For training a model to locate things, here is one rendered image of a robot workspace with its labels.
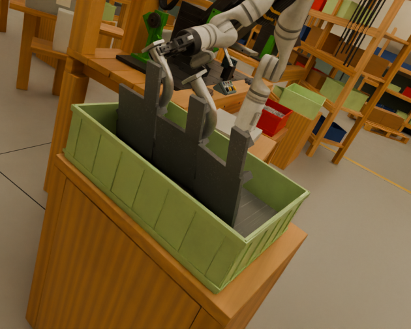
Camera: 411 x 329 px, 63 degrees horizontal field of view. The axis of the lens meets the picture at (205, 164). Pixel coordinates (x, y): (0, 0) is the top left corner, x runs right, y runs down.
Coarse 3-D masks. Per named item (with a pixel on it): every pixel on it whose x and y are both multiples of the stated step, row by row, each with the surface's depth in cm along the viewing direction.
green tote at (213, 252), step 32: (96, 128) 88; (96, 160) 91; (128, 160) 84; (224, 160) 115; (256, 160) 108; (128, 192) 86; (160, 192) 79; (256, 192) 110; (288, 192) 104; (160, 224) 82; (192, 224) 76; (224, 224) 71; (288, 224) 106; (192, 256) 77; (224, 256) 72; (256, 256) 89
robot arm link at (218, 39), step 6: (204, 24) 102; (210, 24) 102; (210, 30) 99; (216, 30) 101; (228, 30) 106; (234, 30) 107; (216, 36) 101; (222, 36) 103; (228, 36) 105; (234, 36) 107; (216, 42) 103; (222, 42) 106; (228, 42) 107; (234, 42) 110
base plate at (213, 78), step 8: (120, 56) 174; (128, 56) 180; (128, 64) 173; (136, 64) 173; (144, 64) 178; (168, 64) 198; (208, 64) 242; (216, 64) 253; (144, 72) 170; (176, 72) 188; (184, 72) 195; (216, 72) 227; (240, 72) 260; (176, 80) 174; (208, 80) 200; (216, 80) 207; (232, 80) 225; (176, 88) 164; (184, 88) 167
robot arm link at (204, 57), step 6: (198, 30) 96; (204, 30) 98; (204, 36) 97; (210, 36) 99; (204, 42) 97; (210, 42) 100; (204, 48) 98; (198, 54) 99; (204, 54) 98; (210, 54) 96; (192, 60) 101; (198, 60) 100; (204, 60) 99; (210, 60) 97; (192, 66) 102; (198, 66) 101
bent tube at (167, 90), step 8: (160, 40) 86; (144, 48) 87; (152, 48) 86; (152, 56) 87; (160, 56) 87; (168, 72) 88; (168, 80) 89; (168, 88) 90; (160, 96) 93; (168, 96) 92; (160, 104) 94
